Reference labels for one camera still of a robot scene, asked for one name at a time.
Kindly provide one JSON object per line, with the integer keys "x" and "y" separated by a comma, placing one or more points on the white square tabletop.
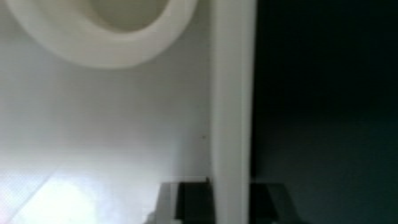
{"x": 125, "y": 107}

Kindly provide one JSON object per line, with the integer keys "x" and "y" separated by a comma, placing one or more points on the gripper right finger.
{"x": 272, "y": 206}

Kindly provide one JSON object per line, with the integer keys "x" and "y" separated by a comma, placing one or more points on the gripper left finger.
{"x": 185, "y": 203}

